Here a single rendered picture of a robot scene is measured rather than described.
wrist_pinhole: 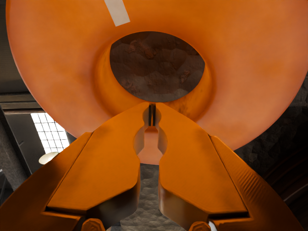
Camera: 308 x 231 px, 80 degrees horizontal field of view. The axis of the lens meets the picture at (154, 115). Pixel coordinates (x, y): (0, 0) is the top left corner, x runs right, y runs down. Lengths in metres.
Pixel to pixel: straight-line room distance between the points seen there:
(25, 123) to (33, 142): 0.90
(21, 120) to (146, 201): 8.68
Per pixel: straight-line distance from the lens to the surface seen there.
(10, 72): 8.31
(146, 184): 0.40
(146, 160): 0.16
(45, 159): 6.90
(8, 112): 8.05
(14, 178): 4.88
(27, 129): 9.10
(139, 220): 0.49
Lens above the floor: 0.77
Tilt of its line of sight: 26 degrees up
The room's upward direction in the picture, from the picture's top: 176 degrees clockwise
